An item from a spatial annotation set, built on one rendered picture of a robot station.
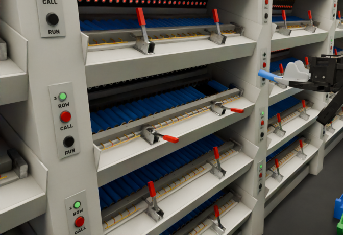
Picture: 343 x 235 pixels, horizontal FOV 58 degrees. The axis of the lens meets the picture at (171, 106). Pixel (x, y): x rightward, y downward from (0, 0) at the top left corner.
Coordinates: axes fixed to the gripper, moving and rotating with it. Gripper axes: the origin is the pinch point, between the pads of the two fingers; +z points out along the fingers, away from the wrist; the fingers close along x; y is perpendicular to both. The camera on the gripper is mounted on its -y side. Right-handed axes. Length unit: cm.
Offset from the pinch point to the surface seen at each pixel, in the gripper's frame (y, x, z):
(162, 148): -11.7, 33.1, 12.4
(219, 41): 10.6, 9.5, 13.0
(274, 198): -59, -37, 15
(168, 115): -6.0, 26.6, 16.3
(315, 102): -25, -79, 14
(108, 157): -9.3, 46.7, 13.9
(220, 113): -8.9, 9.5, 12.6
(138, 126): -6.4, 36.4, 16.4
